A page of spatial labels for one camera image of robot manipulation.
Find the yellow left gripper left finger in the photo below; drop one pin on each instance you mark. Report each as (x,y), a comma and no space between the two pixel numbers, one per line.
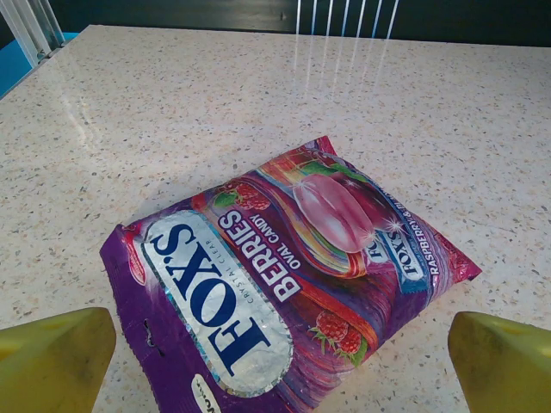
(51,365)

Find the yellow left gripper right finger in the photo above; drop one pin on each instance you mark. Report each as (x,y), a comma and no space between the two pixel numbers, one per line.
(503,370)

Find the purple Fox's candy bag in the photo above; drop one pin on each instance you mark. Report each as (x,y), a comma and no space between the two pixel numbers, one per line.
(275,279)

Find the aluminium frame post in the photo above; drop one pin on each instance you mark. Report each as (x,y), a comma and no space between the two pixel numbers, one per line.
(30,26)

